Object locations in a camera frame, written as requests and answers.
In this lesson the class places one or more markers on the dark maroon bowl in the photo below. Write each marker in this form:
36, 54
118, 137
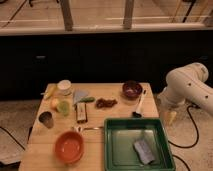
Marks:
131, 89

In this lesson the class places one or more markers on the orange red bowl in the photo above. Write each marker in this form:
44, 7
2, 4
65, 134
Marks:
69, 147

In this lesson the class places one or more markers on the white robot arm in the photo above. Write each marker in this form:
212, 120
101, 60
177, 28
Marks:
186, 83

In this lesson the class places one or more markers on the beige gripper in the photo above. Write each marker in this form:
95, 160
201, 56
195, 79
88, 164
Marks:
169, 117

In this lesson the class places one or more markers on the green plastic tray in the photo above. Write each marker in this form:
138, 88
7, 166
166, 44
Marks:
119, 152

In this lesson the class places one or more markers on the yellow banana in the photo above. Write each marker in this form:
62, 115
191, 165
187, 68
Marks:
48, 93

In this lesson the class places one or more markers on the green pepper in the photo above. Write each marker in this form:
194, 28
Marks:
87, 100

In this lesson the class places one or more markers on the peach coloured fruit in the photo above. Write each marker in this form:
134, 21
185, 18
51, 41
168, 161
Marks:
54, 103

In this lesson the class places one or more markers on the dark red grape bunch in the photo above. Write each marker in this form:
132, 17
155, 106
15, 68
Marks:
105, 103

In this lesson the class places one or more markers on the blue grey sponge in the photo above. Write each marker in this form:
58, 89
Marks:
144, 152

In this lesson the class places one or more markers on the grey metal cup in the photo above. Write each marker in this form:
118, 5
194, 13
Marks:
46, 119

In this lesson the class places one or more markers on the white round container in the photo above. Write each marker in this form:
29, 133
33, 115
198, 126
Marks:
64, 87

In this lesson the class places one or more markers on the brown chocolate bar box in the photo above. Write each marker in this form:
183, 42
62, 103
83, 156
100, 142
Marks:
81, 113

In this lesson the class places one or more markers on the blue grey cloth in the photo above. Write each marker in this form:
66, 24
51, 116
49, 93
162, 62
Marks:
78, 95

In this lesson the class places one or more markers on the metal spoon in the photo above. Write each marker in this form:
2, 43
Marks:
81, 129

